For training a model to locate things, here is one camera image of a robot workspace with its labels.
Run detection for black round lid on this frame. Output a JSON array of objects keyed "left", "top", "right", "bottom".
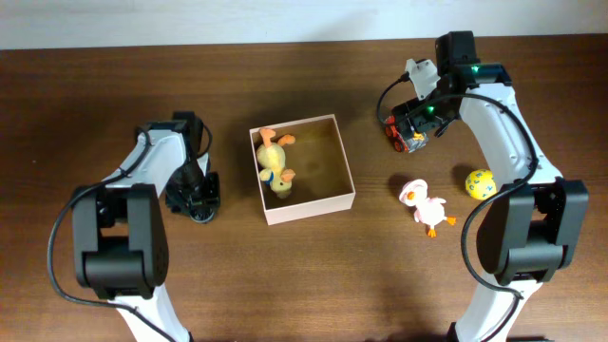
[{"left": 189, "top": 208, "right": 216, "bottom": 224}]

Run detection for red grey toy truck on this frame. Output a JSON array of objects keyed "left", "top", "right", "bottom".
[{"left": 385, "top": 115, "right": 428, "bottom": 153}]

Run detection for yellow plush duck toy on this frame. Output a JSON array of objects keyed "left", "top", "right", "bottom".
[{"left": 256, "top": 127, "right": 295, "bottom": 199}]

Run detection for pink hat duck figure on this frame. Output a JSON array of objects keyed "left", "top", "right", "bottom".
[{"left": 398, "top": 179, "right": 457, "bottom": 238}]

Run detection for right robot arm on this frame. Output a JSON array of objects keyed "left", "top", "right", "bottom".
[{"left": 381, "top": 31, "right": 589, "bottom": 341}]

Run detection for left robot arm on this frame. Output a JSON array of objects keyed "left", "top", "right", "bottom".
[{"left": 70, "top": 111, "right": 220, "bottom": 341}]

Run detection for yellow ball blue letters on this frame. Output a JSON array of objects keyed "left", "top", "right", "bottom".
[{"left": 465, "top": 169, "right": 497, "bottom": 200}]

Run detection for white cardboard box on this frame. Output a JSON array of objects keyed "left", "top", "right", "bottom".
[{"left": 257, "top": 114, "right": 356, "bottom": 225}]

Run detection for right black cable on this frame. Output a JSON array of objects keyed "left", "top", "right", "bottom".
[{"left": 376, "top": 70, "right": 541, "bottom": 342}]

